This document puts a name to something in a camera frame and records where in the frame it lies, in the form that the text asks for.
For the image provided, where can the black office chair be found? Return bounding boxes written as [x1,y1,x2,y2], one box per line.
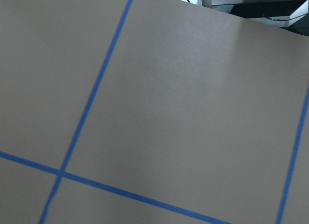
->
[201,0,309,36]

